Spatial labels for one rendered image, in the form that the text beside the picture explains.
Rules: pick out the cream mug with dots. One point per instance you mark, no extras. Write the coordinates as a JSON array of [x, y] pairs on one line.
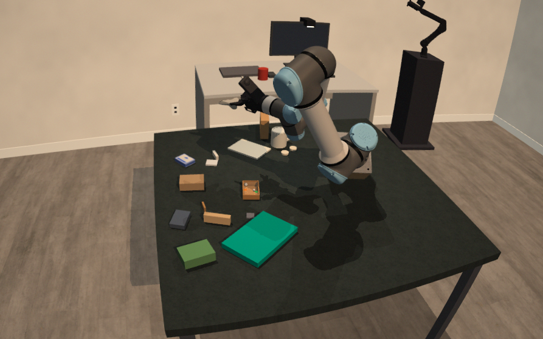
[[278, 137]]

